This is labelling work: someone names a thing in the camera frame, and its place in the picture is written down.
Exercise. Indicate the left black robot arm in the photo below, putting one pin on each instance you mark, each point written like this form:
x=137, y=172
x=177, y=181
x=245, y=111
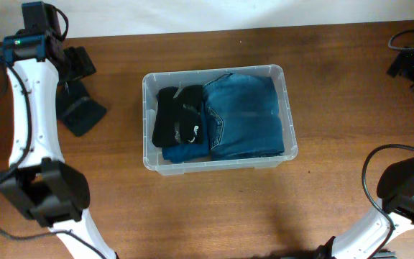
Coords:
x=46, y=82

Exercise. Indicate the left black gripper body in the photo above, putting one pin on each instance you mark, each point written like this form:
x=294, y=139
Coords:
x=79, y=65

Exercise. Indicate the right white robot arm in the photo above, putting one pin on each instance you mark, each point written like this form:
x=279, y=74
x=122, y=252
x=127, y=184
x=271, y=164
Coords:
x=391, y=214

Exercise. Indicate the dark blue jeans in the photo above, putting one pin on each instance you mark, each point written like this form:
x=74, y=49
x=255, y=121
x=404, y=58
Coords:
x=243, y=117

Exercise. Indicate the clear plastic storage bin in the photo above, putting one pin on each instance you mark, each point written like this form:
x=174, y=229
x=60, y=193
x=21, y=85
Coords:
x=153, y=82

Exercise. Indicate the black garment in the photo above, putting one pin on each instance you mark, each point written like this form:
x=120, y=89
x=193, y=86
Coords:
x=179, y=116
x=76, y=109

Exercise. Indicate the teal blue garment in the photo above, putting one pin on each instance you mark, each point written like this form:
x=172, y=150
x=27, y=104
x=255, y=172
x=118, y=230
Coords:
x=189, y=151

